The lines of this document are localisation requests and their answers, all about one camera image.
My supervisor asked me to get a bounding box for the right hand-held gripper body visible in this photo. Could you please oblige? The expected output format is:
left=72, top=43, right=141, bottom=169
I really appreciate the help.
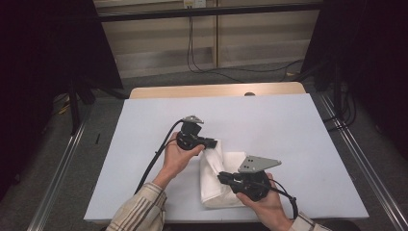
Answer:
left=235, top=155, right=283, bottom=202

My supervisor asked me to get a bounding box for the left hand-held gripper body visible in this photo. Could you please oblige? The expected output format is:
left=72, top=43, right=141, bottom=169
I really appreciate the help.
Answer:
left=175, top=115, right=206, bottom=151

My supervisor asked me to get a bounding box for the white baby shirt chick print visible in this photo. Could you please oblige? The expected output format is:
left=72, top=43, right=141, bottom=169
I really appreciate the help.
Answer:
left=199, top=138, right=254, bottom=210

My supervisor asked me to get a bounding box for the person's left hand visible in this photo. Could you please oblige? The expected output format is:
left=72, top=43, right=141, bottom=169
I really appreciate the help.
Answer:
left=153, top=131, right=206, bottom=191

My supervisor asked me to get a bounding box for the person's right hand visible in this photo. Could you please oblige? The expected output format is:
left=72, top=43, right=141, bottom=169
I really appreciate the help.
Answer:
left=235, top=172, right=293, bottom=231

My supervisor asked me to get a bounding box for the wooden table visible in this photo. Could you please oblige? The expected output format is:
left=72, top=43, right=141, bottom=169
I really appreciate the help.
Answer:
left=129, top=81, right=306, bottom=99

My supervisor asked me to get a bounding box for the black metal stand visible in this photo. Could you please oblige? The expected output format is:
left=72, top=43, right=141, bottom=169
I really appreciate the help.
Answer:
left=68, top=76, right=97, bottom=136

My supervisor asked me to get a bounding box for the black horizontal bar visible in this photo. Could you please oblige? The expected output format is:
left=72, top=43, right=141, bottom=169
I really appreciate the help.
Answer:
left=95, top=3, right=323, bottom=23

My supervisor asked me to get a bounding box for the dark curtain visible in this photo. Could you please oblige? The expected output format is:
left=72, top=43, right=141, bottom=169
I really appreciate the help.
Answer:
left=301, top=0, right=408, bottom=158
left=0, top=0, right=124, bottom=200

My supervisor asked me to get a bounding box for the left hand-held gripper black cable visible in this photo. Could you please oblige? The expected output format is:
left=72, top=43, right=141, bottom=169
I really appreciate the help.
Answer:
left=134, top=118, right=186, bottom=195

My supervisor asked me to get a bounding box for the hand-held gripper black cable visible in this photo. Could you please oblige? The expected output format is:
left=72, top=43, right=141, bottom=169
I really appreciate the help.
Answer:
left=134, top=118, right=186, bottom=195
left=266, top=178, right=299, bottom=220

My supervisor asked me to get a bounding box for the right hand-held gripper black cable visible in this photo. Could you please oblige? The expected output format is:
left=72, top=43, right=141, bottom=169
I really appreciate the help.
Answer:
left=266, top=178, right=299, bottom=220

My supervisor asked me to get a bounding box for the black wall cable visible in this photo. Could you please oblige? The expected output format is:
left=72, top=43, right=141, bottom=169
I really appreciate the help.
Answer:
left=187, top=6, right=244, bottom=84
left=190, top=15, right=304, bottom=74

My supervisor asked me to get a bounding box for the black floor cable bundle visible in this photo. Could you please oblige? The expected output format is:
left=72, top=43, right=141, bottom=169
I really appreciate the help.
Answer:
left=323, top=90, right=357, bottom=133

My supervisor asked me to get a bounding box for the white wall socket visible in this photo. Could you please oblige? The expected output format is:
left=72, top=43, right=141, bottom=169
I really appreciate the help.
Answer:
left=183, top=0, right=207, bottom=9

